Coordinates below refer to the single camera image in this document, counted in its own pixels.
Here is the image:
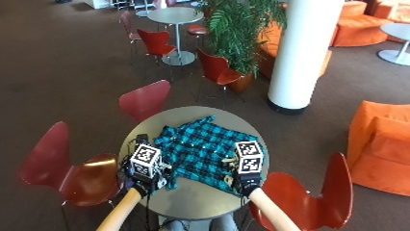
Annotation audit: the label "round grey pedestal table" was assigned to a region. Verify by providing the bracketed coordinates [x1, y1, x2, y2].
[147, 6, 207, 67]
[377, 22, 410, 67]

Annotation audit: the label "person's left hand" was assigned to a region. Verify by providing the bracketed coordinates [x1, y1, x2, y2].
[120, 134, 176, 195]

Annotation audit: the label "person's legs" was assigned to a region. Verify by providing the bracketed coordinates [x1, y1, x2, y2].
[159, 213, 241, 231]

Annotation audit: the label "green potted plant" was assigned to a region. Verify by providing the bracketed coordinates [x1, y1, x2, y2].
[196, 0, 289, 77]

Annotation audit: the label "white round pillar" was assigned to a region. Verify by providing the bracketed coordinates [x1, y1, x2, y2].
[266, 0, 346, 116]

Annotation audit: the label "teal plaid shirt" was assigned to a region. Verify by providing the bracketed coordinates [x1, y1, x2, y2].
[152, 115, 269, 195]

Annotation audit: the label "orange armchair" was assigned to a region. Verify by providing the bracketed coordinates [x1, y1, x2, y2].
[346, 99, 410, 197]

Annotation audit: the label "orange bench seat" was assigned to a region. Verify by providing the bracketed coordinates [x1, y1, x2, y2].
[256, 21, 333, 81]

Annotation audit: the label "brown plant pot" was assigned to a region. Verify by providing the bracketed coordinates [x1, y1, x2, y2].
[225, 70, 257, 94]

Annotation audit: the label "person's right hand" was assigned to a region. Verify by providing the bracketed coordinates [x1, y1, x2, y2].
[221, 155, 264, 197]

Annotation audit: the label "red round stool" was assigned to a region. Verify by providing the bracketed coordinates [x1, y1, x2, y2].
[187, 24, 211, 49]

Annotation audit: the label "red wooden chair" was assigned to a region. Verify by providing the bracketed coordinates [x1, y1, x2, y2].
[119, 10, 144, 65]
[119, 79, 172, 123]
[17, 120, 124, 231]
[195, 47, 246, 107]
[246, 151, 356, 231]
[136, 28, 180, 81]

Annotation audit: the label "orange sofa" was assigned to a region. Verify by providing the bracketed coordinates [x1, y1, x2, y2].
[329, 0, 394, 48]

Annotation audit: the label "white marker cube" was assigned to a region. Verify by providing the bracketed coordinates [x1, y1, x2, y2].
[233, 140, 265, 175]
[129, 143, 163, 178]

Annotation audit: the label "black glove cable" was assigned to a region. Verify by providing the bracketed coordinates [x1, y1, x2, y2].
[144, 192, 155, 231]

